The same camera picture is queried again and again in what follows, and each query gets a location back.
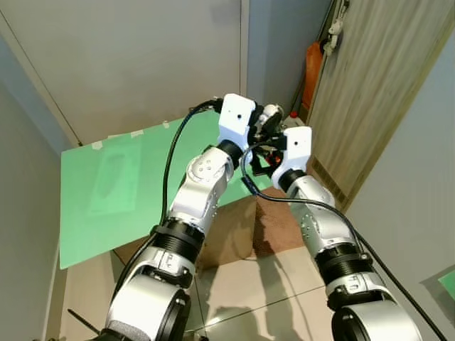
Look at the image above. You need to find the white plastic jug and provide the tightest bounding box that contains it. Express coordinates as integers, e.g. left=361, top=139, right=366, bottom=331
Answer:
left=284, top=110, right=303, bottom=129

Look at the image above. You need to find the brown cardboard box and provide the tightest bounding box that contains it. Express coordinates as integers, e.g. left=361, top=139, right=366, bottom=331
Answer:
left=114, top=186, right=317, bottom=281

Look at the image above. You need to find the orange bag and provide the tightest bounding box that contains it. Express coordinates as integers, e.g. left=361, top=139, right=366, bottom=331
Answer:
left=304, top=41, right=324, bottom=111

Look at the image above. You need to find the wooden door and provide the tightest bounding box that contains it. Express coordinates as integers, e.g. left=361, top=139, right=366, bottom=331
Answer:
left=306, top=0, right=455, bottom=210

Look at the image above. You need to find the plain green board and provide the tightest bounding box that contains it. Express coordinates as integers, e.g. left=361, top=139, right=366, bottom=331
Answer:
left=59, top=107, right=285, bottom=271

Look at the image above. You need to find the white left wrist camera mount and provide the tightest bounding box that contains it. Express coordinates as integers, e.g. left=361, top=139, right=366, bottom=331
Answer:
left=217, top=94, right=257, bottom=151

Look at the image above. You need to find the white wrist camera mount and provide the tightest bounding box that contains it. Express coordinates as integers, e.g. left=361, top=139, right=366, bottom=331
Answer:
left=217, top=94, right=257, bottom=151
left=272, top=126, right=314, bottom=187

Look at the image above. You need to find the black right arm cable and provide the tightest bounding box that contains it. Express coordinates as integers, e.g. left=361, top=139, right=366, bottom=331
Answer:
left=240, top=146, right=445, bottom=341

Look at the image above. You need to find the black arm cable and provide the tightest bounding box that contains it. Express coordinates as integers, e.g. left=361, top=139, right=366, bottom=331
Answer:
left=112, top=99, right=223, bottom=299
left=240, top=146, right=445, bottom=341

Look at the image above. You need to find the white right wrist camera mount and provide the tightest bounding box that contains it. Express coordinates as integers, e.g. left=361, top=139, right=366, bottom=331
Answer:
left=272, top=126, right=314, bottom=187

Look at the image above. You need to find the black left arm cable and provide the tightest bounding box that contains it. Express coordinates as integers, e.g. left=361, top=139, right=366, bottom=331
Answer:
left=112, top=99, right=223, bottom=299

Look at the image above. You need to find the white door handle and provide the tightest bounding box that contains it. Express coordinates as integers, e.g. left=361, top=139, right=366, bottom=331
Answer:
left=327, top=0, right=349, bottom=50

